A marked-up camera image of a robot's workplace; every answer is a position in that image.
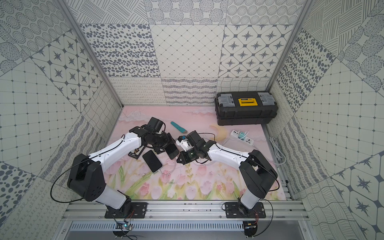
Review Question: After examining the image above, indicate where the black smartphone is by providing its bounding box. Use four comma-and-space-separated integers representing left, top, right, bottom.
165, 144, 180, 160
143, 150, 163, 173

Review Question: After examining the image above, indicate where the white charging cable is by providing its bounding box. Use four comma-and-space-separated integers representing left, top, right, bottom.
155, 155, 229, 178

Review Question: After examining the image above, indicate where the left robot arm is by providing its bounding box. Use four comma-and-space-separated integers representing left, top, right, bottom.
67, 117, 180, 215

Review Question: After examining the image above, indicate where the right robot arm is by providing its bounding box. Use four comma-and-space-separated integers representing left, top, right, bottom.
176, 131, 279, 210

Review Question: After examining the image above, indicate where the teal flat tool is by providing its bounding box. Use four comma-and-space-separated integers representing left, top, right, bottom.
171, 122, 188, 134

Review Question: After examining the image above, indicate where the black breakout board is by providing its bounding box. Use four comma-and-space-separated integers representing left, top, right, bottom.
128, 146, 146, 160

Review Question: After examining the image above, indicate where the pink floral table mat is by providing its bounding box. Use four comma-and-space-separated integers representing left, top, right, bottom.
104, 106, 272, 200

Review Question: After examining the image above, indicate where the white power strip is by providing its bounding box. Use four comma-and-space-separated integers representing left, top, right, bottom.
230, 130, 255, 146

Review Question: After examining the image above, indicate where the small circuit board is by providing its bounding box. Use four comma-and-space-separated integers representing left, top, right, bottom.
117, 222, 133, 232

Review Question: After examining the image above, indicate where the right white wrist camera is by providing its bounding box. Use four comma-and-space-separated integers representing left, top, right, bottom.
176, 136, 193, 152

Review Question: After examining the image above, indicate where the black toolbox yellow handle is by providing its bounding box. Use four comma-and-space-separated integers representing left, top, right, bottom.
215, 91, 279, 126

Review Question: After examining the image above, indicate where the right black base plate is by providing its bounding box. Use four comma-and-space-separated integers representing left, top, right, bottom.
222, 202, 266, 219

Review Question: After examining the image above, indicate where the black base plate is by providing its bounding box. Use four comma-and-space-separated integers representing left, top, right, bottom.
105, 202, 148, 220
222, 202, 266, 219

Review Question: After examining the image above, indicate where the white power strip cord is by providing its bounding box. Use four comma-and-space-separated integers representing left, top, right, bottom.
268, 136, 288, 166

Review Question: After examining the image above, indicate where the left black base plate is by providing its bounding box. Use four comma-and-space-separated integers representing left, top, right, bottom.
105, 202, 148, 220

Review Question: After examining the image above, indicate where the aluminium mounting rail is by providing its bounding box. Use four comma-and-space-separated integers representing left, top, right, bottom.
63, 200, 309, 221

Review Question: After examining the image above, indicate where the white slotted cable duct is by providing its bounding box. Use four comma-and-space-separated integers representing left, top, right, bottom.
70, 221, 244, 232

